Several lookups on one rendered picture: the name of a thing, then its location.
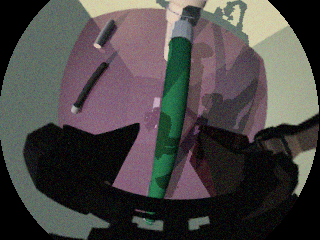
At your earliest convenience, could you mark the green cylindrical rail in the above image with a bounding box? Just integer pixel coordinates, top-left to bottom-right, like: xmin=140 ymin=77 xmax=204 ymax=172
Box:
xmin=148 ymin=37 xmax=192 ymax=199

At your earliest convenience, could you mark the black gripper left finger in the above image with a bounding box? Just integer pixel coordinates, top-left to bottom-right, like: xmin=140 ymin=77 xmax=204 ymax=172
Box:
xmin=64 ymin=123 xmax=140 ymax=185

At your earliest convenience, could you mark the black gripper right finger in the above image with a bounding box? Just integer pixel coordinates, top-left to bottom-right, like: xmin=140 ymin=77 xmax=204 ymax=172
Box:
xmin=201 ymin=131 xmax=273 ymax=196

